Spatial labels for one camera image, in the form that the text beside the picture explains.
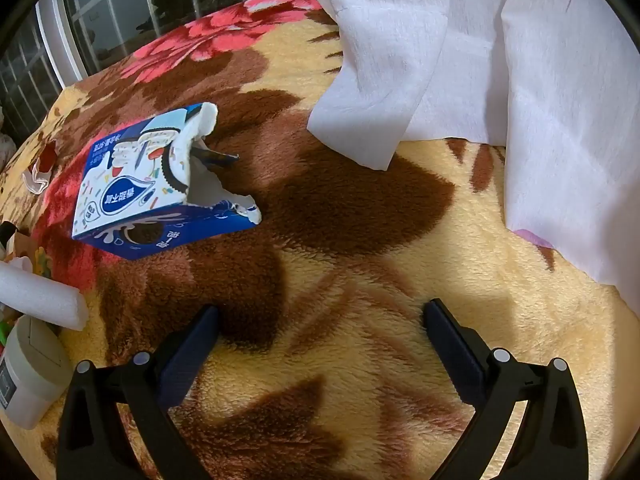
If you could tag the blue white milk carton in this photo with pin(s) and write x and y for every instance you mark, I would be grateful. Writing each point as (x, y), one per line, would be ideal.
(152, 186)

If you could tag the white curtain right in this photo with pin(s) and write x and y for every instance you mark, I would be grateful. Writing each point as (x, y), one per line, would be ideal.
(553, 82)

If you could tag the colourful toy snack bag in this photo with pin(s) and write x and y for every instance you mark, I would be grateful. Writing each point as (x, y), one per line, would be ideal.
(23, 251)

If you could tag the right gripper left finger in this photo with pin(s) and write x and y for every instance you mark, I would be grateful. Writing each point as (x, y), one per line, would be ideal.
(92, 441)

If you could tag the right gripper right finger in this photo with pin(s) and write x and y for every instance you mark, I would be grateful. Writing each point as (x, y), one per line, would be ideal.
(551, 442)

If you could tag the floral plush blanket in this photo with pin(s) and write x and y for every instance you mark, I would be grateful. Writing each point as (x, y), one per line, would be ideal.
(321, 368)

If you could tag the white cylindrical jar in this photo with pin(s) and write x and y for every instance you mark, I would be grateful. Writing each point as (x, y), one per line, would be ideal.
(35, 371)

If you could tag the window with metal bars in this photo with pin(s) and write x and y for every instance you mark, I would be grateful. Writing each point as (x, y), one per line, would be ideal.
(59, 42)

